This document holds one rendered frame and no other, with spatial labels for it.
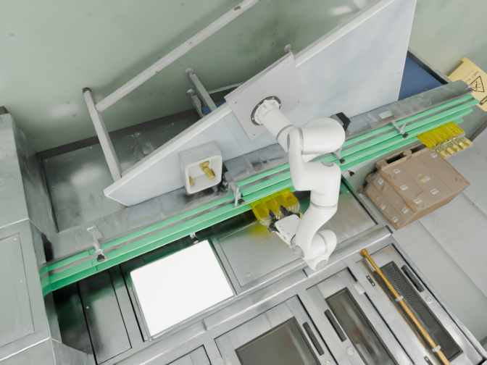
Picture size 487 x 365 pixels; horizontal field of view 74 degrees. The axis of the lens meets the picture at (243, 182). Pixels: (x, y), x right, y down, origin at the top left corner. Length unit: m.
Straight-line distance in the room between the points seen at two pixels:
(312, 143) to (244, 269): 0.87
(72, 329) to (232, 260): 0.77
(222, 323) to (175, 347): 0.22
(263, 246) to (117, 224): 0.73
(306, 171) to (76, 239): 1.09
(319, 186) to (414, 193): 4.48
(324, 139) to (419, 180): 4.66
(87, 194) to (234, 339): 1.10
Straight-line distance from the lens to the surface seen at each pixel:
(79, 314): 1.74
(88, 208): 1.95
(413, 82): 2.54
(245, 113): 1.40
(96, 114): 1.88
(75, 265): 1.61
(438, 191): 5.65
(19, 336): 1.40
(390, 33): 1.75
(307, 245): 1.06
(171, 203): 1.62
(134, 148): 2.13
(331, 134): 1.01
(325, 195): 0.99
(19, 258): 1.50
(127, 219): 1.61
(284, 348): 1.66
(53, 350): 1.34
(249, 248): 1.71
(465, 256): 6.31
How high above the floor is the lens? 1.65
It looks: 28 degrees down
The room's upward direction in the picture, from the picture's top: 149 degrees clockwise
